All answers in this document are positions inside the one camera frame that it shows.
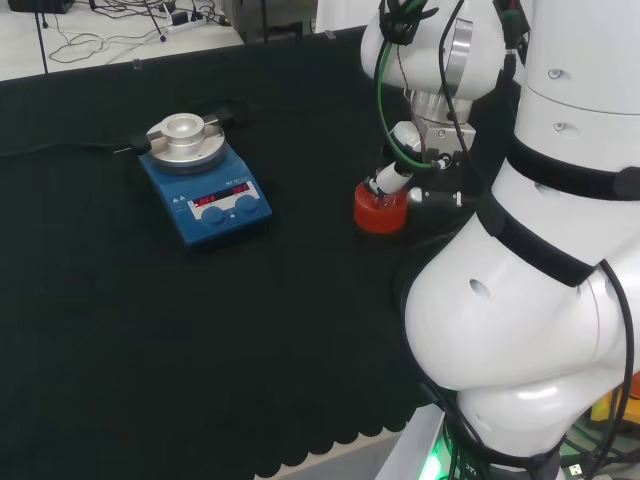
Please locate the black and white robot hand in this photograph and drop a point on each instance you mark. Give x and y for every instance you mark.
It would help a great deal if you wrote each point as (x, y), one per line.
(445, 170)

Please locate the clear plastic clip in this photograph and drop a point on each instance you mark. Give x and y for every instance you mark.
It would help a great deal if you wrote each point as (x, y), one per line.
(135, 64)
(328, 35)

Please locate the grey cabinet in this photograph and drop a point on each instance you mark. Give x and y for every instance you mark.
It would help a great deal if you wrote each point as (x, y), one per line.
(270, 20)

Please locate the blue-base heater with steel plate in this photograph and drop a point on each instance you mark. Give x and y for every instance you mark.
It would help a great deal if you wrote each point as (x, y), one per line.
(220, 221)

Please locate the white power strip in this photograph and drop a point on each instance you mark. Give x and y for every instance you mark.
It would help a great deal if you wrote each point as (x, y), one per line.
(200, 24)

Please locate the black bench cloth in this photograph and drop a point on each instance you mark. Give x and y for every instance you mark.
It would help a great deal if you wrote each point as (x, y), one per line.
(200, 350)

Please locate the black tripod pole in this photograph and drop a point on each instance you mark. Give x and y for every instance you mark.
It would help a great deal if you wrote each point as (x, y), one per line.
(41, 45)

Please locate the black box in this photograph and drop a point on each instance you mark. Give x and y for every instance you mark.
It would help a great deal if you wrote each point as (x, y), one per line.
(40, 5)

